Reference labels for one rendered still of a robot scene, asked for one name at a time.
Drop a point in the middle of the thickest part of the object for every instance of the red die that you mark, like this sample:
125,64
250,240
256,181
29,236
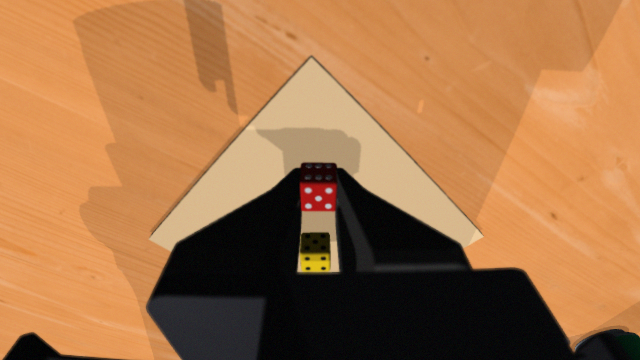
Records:
318,186

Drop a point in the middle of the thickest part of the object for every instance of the beige flat mat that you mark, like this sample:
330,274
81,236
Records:
313,118

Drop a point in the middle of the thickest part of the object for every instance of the yellow die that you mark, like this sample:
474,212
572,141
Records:
315,252

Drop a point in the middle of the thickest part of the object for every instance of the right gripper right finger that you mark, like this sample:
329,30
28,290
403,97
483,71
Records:
387,238

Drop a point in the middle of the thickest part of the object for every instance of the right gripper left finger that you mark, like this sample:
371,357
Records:
250,236

